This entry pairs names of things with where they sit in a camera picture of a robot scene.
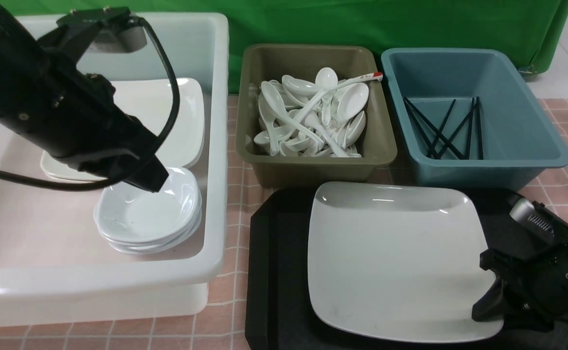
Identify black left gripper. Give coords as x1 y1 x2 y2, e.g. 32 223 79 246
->
21 73 169 193

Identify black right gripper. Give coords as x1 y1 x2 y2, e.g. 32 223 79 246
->
472 242 568 333

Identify small white bowl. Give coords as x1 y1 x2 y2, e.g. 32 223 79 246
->
94 168 202 246

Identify large white square plate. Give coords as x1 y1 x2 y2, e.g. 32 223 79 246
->
307 182 504 343

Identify black chopstick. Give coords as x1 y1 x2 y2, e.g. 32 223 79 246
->
403 97 465 159
403 97 438 159
437 102 471 159
475 97 484 160
465 98 476 159
427 99 457 158

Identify white ceramic soup spoon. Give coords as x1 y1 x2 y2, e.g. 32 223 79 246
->
260 81 323 144

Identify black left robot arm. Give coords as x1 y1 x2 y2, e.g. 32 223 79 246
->
0 4 180 193

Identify top white plate in tub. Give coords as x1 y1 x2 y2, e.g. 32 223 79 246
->
40 78 205 182

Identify top stacked white bowl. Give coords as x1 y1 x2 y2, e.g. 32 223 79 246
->
94 187 202 253

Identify stacked white bowl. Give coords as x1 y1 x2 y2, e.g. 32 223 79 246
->
108 209 202 256
100 199 202 252
94 187 202 253

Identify middle stacked white bowl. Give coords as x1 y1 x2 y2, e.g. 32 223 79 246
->
100 199 202 252

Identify bottom stacked white bowl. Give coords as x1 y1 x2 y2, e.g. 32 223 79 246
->
108 209 202 256

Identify large white plastic tub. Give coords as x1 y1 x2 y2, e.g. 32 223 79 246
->
0 13 230 327

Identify olive green plastic bin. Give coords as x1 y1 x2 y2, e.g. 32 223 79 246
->
235 44 398 188

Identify blue plastic bin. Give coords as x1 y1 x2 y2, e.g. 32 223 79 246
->
380 47 568 191

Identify black serving tray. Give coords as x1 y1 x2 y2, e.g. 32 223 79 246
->
245 188 568 350

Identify white spoon right in bin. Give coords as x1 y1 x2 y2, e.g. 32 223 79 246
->
337 83 370 125

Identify black chopstick in blue bin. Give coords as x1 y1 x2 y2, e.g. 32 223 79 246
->
403 97 465 159

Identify red tipped white spoon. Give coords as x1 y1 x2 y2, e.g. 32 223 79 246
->
268 67 384 144

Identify green backdrop cloth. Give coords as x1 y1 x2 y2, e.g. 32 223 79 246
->
1 0 568 92

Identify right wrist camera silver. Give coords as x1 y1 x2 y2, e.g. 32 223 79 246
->
509 197 568 245

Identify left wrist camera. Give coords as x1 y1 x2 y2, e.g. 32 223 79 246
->
56 6 147 57

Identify black left camera cable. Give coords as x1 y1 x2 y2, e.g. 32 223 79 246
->
0 17 181 192

